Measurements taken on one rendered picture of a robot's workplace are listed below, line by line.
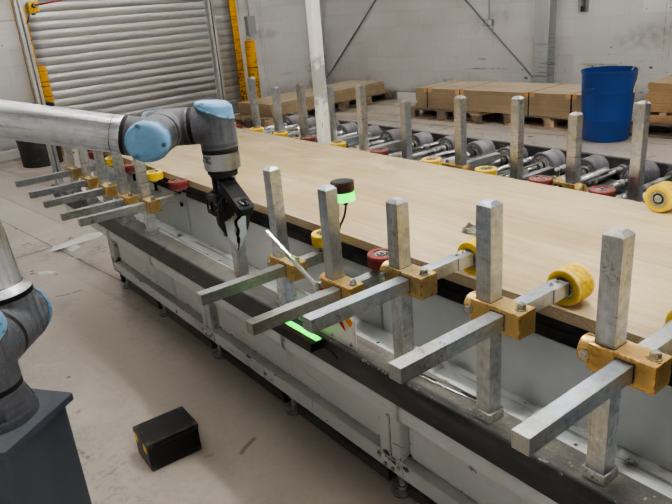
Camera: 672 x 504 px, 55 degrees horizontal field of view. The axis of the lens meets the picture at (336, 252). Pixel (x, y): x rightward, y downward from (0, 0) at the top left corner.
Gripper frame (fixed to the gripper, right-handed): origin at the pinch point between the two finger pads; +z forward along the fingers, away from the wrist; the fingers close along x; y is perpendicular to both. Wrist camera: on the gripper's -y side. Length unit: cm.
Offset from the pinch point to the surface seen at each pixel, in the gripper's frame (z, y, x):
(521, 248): 6, -47, -55
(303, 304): 10.0, -23.3, -2.6
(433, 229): 6, -19, -52
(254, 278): 11.0, 1.7, -4.3
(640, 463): 34, -92, -33
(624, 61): 37, 274, -703
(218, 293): 11.6, 1.9, 6.7
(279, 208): -4.8, 5.2, -17.1
